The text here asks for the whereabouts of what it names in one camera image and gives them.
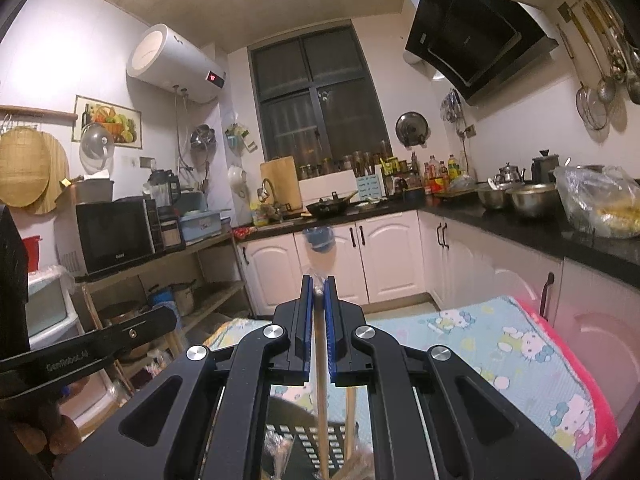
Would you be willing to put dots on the wooden wall shelf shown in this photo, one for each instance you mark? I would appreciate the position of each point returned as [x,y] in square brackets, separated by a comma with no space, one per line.
[40,112]

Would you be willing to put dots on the red plastic basin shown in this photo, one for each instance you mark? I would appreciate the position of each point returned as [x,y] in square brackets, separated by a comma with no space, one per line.
[32,255]

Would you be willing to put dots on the steel teapot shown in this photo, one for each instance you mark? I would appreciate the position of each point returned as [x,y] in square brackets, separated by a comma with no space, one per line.
[509,175]

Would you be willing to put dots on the dark kettle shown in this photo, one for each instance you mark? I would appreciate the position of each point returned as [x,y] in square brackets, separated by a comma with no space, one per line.
[545,167]

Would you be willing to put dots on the steel basin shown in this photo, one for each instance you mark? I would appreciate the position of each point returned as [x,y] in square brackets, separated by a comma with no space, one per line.
[530,200]
[492,197]

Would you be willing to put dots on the hanging sponge rack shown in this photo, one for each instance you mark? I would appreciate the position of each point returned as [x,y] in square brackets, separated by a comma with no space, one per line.
[237,137]

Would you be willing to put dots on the single wooden chopstick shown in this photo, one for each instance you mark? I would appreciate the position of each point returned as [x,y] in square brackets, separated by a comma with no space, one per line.
[351,420]
[322,425]

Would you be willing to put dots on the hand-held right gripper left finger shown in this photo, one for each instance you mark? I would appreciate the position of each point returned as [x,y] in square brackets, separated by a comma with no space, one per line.
[309,340]

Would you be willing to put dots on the hanging black pot lid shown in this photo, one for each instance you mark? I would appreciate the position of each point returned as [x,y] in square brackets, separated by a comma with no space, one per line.
[411,129]

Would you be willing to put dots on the clear plastic bag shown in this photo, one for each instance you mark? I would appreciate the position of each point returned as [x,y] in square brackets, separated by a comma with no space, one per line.
[595,200]

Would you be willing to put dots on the black range hood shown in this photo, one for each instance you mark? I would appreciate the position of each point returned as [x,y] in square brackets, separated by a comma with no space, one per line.
[465,30]

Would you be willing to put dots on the cluster of condiment bottles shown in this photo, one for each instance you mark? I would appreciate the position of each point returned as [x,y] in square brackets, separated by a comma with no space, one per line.
[440,175]

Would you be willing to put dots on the small steel pot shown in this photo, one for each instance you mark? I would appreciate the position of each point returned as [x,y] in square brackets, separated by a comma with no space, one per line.
[184,300]

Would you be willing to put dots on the white jug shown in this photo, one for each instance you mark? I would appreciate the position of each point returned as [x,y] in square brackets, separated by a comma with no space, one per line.
[237,180]

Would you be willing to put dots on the green plastic utensil holder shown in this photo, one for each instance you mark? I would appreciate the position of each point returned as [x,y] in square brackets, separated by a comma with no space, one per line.
[305,452]

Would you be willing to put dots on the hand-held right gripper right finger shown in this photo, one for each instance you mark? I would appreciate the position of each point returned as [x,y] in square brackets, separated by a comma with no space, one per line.
[331,340]

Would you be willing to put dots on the hanging glass pot lid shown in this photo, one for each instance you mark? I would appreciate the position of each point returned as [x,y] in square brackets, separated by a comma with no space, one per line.
[97,145]

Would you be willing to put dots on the blue canister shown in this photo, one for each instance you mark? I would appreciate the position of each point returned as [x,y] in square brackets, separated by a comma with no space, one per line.
[160,297]

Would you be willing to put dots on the row of spice jars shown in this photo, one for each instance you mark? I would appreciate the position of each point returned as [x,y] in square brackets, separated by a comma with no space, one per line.
[360,160]

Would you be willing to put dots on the wooden cutting board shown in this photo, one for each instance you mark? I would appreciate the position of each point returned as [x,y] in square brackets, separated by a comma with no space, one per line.
[282,180]

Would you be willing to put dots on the plastic drawer unit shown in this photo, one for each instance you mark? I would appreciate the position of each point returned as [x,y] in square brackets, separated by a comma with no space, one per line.
[47,310]

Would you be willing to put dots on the row of hanging kitchen utensils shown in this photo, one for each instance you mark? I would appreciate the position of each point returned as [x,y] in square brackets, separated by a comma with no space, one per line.
[592,105]

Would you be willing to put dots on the black blender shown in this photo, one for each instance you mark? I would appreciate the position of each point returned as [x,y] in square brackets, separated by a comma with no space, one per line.
[164,190]

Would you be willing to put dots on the round wooden board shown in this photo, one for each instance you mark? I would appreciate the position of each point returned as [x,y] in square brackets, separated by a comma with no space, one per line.
[59,175]

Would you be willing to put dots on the black microwave oven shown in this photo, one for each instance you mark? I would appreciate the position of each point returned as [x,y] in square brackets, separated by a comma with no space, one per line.
[115,235]

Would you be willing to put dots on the white water heater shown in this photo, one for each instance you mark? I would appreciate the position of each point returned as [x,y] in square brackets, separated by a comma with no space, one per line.
[170,60]

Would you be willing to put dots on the person's left hand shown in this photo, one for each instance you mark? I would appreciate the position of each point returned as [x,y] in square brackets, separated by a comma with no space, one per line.
[50,435]

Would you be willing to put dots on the light blue dish drainer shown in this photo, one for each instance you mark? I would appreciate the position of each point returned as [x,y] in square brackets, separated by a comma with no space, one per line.
[200,227]

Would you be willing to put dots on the pink blanket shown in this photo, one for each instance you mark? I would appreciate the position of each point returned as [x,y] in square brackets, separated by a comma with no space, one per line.
[595,390]

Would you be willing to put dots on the bunch of hanging kitchen tools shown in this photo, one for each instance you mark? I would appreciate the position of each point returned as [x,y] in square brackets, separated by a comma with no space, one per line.
[451,105]

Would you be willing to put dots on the hanging steel pan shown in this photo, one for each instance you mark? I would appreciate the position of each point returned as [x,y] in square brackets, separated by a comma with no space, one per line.
[202,137]

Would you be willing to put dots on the round woven bamboo tray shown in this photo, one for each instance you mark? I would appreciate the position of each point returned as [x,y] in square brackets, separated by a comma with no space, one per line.
[22,167]

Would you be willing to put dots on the small black appliance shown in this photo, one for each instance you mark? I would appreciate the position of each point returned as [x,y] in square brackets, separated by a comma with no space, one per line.
[172,235]

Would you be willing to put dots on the hanging blue bag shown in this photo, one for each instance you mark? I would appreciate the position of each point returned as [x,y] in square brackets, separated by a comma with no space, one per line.
[318,240]

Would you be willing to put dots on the black kitchen countertop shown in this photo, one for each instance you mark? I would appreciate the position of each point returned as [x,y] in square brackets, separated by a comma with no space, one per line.
[525,237]

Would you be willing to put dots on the dark framed window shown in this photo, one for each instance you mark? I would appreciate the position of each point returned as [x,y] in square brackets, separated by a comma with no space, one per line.
[320,90]

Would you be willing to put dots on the black wok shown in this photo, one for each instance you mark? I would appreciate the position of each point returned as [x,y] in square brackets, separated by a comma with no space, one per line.
[327,207]

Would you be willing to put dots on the cartoon cat printed blue blanket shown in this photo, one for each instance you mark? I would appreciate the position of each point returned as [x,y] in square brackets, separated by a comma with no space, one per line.
[475,340]

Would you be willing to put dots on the wall socket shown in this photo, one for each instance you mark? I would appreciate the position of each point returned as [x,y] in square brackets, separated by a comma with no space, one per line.
[147,162]

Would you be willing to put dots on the fruit wall picture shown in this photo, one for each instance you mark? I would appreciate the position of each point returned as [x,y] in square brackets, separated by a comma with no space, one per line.
[122,120]

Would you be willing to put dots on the grey pot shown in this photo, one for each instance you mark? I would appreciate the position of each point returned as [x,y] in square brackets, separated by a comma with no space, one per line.
[95,192]

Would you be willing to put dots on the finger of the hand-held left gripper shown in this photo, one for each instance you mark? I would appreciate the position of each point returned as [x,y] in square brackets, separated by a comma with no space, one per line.
[100,345]

